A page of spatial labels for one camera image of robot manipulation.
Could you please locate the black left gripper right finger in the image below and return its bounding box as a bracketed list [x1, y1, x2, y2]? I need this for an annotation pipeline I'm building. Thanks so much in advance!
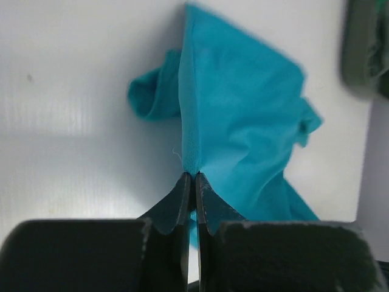
[195, 173, 388, 291]

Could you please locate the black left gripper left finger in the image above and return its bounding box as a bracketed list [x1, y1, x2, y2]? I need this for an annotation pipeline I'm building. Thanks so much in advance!
[1, 174, 191, 291]

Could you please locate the teal t-shirt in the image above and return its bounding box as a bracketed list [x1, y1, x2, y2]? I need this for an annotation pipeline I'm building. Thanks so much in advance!
[126, 2, 324, 249]

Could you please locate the grey t-shirt in bin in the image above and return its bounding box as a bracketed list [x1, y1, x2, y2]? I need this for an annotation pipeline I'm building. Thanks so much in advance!
[363, 18, 389, 92]

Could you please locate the grey plastic laundry bin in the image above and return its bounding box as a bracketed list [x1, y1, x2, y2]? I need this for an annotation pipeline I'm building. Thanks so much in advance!
[340, 1, 388, 99]

